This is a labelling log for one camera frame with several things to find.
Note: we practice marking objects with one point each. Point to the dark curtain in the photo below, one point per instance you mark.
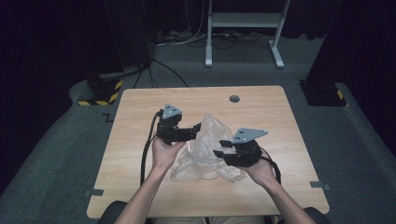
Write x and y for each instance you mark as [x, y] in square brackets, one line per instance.
[46, 37]
[364, 46]

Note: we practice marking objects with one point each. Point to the person's right hand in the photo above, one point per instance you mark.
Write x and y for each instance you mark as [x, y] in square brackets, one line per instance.
[263, 172]

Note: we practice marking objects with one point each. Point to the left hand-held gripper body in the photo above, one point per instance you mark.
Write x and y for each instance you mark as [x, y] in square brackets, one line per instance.
[169, 130]

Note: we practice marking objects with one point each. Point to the clear glass bowl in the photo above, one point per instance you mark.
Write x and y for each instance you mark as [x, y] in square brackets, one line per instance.
[207, 178]

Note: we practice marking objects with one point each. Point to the person's left hand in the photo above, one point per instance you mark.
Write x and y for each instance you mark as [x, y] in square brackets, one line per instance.
[163, 155]

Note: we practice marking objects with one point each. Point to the white metal stand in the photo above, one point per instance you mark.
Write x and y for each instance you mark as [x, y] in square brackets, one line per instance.
[246, 19]

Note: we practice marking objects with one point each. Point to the clear plastic bag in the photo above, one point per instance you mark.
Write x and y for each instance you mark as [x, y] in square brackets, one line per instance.
[205, 137]

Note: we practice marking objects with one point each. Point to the grey tape marker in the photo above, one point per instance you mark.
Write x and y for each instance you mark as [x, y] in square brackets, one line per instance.
[320, 185]
[93, 192]

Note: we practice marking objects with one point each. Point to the black yellow striped base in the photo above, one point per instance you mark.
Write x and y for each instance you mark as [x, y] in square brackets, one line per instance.
[320, 93]
[102, 90]

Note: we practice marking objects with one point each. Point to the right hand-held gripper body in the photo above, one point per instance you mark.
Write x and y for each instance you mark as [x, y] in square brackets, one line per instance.
[246, 154]

